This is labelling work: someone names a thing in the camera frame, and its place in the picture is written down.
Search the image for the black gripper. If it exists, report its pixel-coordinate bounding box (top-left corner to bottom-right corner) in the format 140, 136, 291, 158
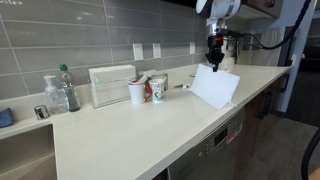
204, 34, 226, 73

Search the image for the small pen on counter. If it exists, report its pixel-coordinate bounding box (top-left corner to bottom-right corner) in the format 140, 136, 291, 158
173, 83, 190, 90

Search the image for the printed paper cup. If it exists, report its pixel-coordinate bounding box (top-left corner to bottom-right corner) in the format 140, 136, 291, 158
148, 78, 166, 104

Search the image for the brown wooden base cabinet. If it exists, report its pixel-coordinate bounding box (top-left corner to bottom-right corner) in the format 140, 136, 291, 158
233, 72, 292, 180

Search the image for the white napkin in mug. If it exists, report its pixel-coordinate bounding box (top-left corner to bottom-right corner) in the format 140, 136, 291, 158
127, 74, 150, 86

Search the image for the stainless steel dishwasher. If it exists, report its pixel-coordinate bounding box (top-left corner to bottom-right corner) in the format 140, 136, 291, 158
165, 106, 247, 180

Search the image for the green capped clear bottle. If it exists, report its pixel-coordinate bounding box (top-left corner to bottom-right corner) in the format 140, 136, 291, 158
58, 64, 82, 113

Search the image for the clear soap pump bottle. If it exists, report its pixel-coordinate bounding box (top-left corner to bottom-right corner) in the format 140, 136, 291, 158
42, 75, 70, 116

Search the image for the chrome faucet knob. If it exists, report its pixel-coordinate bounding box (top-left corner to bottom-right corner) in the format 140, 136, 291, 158
33, 104, 51, 121

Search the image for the white sink basin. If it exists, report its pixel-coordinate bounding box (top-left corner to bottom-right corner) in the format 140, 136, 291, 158
0, 123, 58, 180

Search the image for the blue sponge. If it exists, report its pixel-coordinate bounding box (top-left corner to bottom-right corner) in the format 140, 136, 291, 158
0, 107, 16, 129

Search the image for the white wall outlet plate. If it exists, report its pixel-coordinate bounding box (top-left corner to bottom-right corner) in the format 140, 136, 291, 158
152, 42, 163, 60
132, 43, 145, 62
189, 41, 197, 56

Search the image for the dark cabinet door handle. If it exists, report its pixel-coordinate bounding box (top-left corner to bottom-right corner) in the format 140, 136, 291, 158
257, 91, 273, 120

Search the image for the upper wall cabinet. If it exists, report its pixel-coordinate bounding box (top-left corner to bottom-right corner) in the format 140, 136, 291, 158
239, 0, 285, 20

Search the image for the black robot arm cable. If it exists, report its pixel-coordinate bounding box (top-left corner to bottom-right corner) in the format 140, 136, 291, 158
223, 0, 314, 52

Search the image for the thick black hose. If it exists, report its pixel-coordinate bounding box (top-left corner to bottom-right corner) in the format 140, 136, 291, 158
300, 127, 320, 180

